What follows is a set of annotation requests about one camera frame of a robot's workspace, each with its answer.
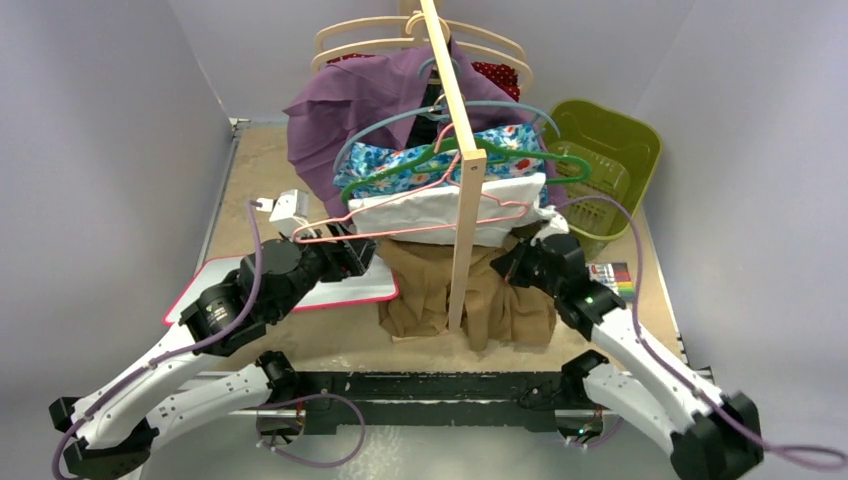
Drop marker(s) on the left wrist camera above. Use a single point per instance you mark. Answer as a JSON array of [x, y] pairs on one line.
[[286, 213]]

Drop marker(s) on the grey-blue plastic hanger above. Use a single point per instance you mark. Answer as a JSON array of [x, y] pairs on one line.
[[371, 126]]

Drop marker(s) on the purple garment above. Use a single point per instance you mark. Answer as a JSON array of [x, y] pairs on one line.
[[347, 96]]

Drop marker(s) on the marker pen box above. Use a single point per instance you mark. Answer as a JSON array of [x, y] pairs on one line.
[[616, 276]]

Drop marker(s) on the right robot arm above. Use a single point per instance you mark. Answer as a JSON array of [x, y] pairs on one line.
[[629, 371]]

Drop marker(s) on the pink wire hanger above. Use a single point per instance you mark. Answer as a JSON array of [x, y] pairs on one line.
[[434, 213]]

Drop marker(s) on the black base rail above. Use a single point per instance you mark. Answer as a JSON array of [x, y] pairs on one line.
[[538, 402]]

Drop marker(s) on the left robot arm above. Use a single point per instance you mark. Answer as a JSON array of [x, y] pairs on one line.
[[114, 430]]

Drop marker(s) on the wooden hanger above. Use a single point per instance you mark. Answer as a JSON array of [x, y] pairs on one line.
[[519, 63], [401, 21]]

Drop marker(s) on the red-edged whiteboard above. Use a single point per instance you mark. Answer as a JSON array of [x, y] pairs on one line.
[[376, 285]]

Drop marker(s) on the green plastic basket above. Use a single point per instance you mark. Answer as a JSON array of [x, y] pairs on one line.
[[622, 152]]

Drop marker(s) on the blue floral garment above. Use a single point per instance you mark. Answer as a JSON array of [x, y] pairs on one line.
[[369, 170]]

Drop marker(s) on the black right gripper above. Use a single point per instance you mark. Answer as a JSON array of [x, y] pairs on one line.
[[515, 263]]

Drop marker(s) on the red polka dot garment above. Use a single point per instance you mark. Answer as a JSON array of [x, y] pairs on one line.
[[503, 76]]

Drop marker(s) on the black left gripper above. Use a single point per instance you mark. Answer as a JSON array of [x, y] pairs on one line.
[[348, 258]]

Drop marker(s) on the rear wooden hanger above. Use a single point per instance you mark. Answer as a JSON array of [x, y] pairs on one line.
[[401, 21]]

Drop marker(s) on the white garment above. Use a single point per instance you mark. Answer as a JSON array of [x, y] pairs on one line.
[[429, 216]]

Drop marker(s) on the wooden clothes rack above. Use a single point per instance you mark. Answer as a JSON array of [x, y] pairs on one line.
[[472, 158]]

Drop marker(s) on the tan pleated skirt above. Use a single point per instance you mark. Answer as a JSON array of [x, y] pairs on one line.
[[493, 309]]

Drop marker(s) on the front wooden hanger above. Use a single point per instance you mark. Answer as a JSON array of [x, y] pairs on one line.
[[519, 63]]

